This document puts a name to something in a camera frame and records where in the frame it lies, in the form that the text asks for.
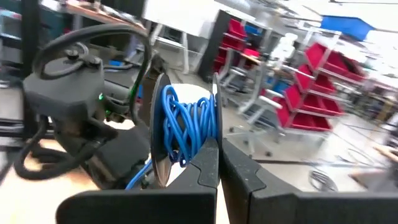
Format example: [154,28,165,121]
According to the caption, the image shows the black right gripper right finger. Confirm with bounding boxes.
[220,138,398,224]

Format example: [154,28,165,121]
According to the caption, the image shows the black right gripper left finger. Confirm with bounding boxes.
[55,136,220,224]

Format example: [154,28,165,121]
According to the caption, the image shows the black cable spool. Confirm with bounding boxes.
[149,72,223,189]

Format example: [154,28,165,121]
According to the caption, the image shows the blue cord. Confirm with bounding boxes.
[125,84,218,191]

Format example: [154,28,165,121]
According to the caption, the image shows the white blue office chair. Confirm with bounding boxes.
[217,67,284,158]

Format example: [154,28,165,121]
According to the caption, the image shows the metal shelf rack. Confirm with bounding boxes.
[273,26,368,147]

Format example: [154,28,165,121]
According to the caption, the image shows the small red storage bin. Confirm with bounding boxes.
[228,18,248,39]
[213,48,229,74]
[222,32,246,51]

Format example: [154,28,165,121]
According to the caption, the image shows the wooden desk grey legs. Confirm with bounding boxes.
[40,0,147,32]

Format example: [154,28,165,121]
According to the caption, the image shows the black panel board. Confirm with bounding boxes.
[197,9,233,83]

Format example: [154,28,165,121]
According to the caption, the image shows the white partition board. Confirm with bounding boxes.
[141,0,225,40]

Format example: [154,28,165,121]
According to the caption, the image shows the small blue storage bin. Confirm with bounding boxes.
[244,24,264,36]

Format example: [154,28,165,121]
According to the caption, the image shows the coiled black floor cable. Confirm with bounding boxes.
[307,169,340,192]

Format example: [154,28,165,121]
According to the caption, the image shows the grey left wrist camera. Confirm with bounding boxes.
[23,46,107,123]

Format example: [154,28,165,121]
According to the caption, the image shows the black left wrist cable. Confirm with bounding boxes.
[14,23,154,182]

